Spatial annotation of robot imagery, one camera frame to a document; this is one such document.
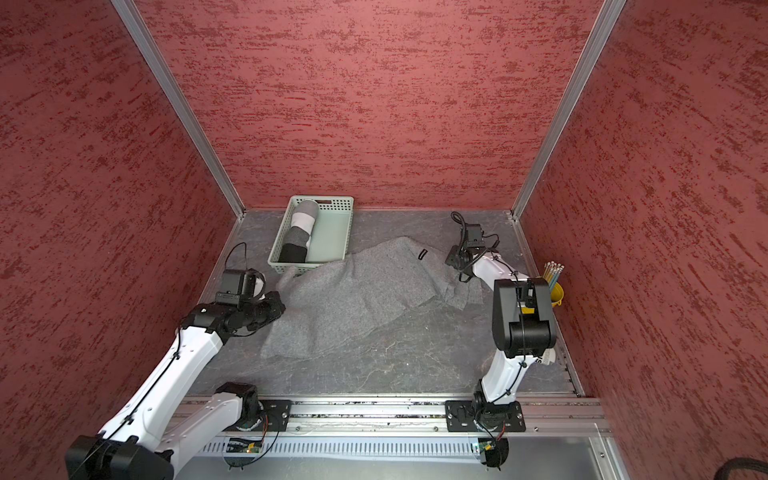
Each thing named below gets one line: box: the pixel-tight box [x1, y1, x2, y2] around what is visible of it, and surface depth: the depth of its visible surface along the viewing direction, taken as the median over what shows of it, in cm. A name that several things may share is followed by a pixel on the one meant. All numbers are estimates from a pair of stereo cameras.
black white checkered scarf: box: [278, 200, 319, 263], surface depth 109 cm
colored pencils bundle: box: [543, 261, 565, 291], surface depth 85 cm
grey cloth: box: [261, 237, 484, 359], surface depth 96 cm
